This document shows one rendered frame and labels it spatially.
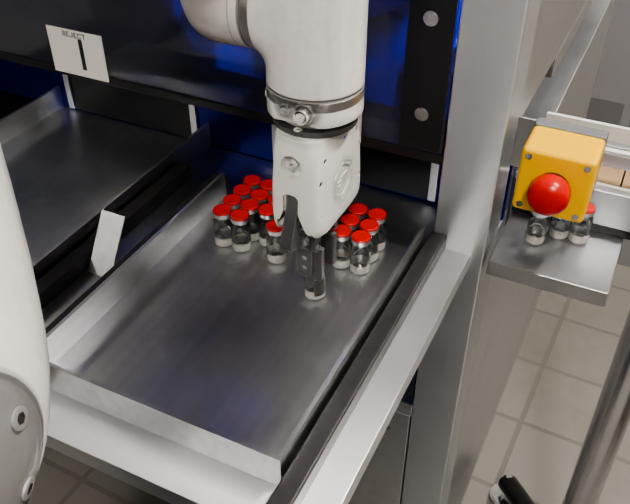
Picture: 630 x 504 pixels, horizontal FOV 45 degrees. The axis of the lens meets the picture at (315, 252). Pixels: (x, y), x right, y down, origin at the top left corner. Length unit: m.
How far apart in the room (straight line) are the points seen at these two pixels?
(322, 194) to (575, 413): 1.36
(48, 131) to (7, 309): 0.90
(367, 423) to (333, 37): 0.33
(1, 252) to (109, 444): 0.45
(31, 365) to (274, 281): 0.58
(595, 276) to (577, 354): 1.20
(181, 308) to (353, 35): 0.34
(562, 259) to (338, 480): 0.38
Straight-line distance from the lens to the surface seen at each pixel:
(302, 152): 0.64
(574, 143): 0.79
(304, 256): 0.73
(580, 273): 0.87
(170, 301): 0.80
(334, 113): 0.63
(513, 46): 0.74
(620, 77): 2.72
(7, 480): 0.25
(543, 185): 0.76
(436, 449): 1.11
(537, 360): 2.02
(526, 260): 0.87
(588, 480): 1.30
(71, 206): 0.97
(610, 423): 1.19
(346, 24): 0.60
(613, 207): 0.92
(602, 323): 2.18
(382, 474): 1.21
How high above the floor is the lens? 1.41
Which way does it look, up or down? 38 degrees down
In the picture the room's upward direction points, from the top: straight up
